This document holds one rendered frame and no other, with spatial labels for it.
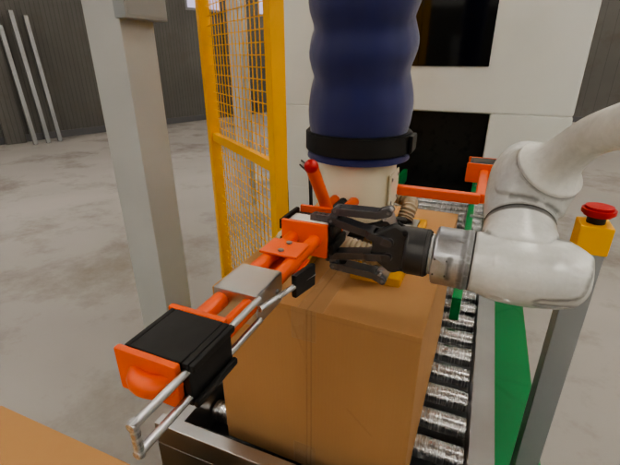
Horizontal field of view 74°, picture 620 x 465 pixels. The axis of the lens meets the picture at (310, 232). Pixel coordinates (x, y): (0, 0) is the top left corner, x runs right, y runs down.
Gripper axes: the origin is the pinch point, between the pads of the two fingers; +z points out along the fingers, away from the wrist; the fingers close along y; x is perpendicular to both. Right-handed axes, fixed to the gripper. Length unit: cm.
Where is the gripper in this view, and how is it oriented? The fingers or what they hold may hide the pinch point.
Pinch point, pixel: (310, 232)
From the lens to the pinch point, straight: 70.4
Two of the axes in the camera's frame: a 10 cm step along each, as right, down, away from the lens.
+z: -9.2, -1.6, 3.5
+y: -0.1, 9.2, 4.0
